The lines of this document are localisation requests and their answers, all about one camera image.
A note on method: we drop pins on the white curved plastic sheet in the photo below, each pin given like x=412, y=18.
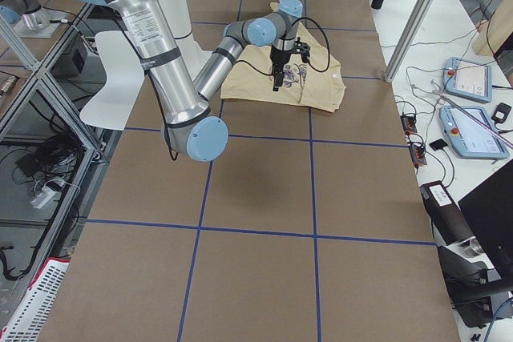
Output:
x=111, y=106

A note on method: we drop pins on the blue teach pendant near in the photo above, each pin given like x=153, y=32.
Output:
x=472, y=138

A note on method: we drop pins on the white plastic basket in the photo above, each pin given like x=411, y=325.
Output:
x=29, y=318

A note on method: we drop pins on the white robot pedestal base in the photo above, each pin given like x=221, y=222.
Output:
x=177, y=15

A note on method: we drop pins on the black monitor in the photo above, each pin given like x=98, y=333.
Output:
x=487, y=210

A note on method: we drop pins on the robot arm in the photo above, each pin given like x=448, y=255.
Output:
x=189, y=127

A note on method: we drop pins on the blue teach pendant far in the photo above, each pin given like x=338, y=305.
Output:
x=467, y=79

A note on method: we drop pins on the blue teach pendant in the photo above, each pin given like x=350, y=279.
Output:
x=472, y=138
x=467, y=79

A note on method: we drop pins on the yellow long sleeve shirt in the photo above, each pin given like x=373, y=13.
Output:
x=317, y=84

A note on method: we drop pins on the aluminium frame post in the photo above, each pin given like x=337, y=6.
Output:
x=411, y=29

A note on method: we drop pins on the white power strip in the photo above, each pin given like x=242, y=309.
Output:
x=43, y=197

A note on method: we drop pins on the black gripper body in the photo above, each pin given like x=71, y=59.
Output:
x=277, y=56

